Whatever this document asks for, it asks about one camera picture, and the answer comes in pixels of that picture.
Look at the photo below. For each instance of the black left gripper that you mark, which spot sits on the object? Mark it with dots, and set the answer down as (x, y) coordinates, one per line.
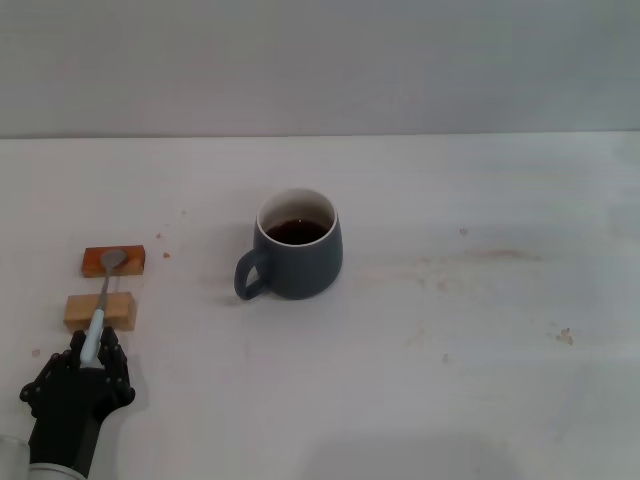
(67, 415)

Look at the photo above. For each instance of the grey ceramic cup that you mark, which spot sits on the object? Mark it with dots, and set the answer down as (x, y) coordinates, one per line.
(300, 270)

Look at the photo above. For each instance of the light wooden block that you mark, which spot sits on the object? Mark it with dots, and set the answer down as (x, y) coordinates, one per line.
(120, 310)

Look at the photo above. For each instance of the reddish-brown wooden block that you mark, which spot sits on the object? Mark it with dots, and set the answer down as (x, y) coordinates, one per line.
(134, 260)

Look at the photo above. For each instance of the dark coffee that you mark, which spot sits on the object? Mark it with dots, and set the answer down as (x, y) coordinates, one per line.
(297, 232)

